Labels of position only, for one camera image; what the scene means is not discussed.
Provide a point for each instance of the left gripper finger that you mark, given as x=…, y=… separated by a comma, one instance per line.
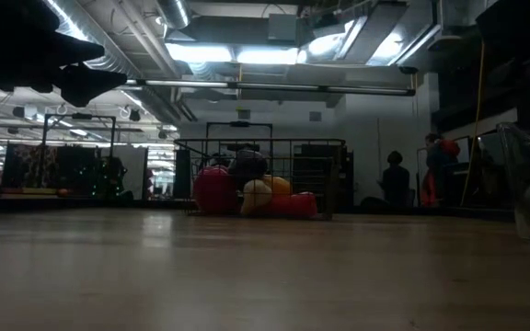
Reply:
x=67, y=48
x=90, y=85

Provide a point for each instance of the red bell pepper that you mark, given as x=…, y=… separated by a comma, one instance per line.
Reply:
x=214, y=190

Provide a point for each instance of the green pepper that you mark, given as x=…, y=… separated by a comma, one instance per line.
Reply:
x=249, y=165

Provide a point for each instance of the white garlic bulb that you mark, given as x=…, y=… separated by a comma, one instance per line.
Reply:
x=256, y=195

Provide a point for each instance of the yellow bell pepper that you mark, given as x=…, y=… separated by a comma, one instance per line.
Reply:
x=279, y=184

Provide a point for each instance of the long red pepper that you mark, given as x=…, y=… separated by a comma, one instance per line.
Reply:
x=292, y=204

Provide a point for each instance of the long overhead light bar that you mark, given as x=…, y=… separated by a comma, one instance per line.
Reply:
x=269, y=86

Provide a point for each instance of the person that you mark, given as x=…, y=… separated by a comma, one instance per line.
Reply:
x=395, y=181
x=440, y=161

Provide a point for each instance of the clear plastic container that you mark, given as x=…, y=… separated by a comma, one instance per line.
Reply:
x=513, y=161

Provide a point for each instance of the black background rig frame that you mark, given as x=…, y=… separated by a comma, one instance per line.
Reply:
x=239, y=123
x=78, y=116

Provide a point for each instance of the silver air duct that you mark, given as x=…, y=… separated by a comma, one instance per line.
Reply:
x=113, y=60

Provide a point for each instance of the grey wall vent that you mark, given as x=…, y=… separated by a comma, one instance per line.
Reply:
x=315, y=116

